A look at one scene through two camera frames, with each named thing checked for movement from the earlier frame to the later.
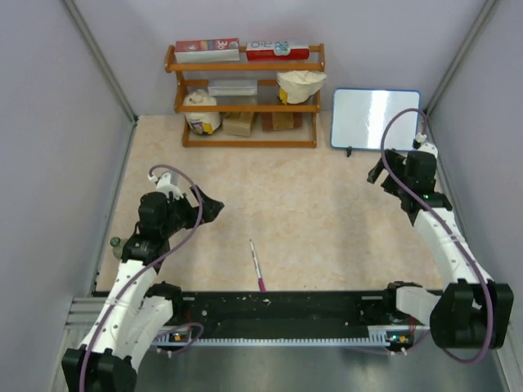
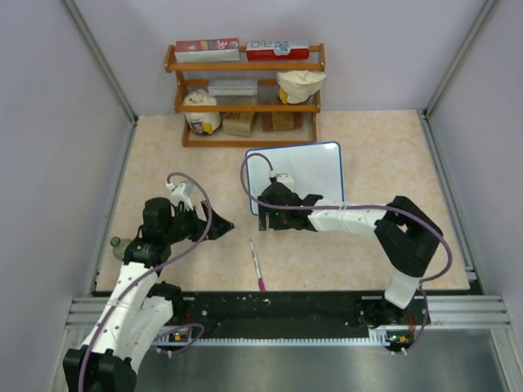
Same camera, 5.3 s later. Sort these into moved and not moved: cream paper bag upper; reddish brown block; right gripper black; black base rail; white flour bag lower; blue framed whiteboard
Moved: blue framed whiteboard; right gripper black
Not moved: reddish brown block; white flour bag lower; cream paper bag upper; black base rail
